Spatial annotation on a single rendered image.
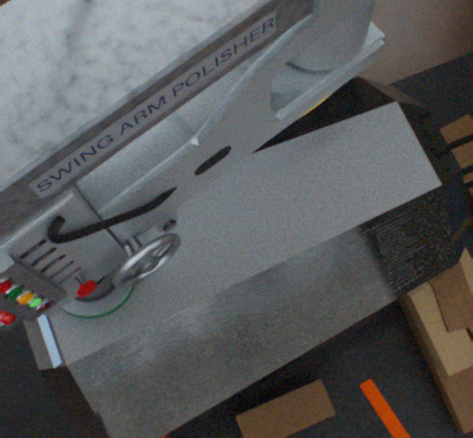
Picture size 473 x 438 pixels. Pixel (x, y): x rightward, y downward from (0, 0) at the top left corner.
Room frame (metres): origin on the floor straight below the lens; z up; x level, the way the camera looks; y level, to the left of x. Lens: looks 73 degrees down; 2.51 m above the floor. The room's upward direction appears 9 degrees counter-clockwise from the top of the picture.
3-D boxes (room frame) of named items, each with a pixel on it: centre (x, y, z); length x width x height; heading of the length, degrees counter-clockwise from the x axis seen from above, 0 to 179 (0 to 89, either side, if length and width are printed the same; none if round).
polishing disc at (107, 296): (0.39, 0.36, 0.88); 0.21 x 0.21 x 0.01
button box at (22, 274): (0.26, 0.37, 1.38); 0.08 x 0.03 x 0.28; 119
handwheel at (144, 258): (0.35, 0.20, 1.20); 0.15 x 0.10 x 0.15; 119
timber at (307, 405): (0.01, -0.05, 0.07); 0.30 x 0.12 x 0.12; 104
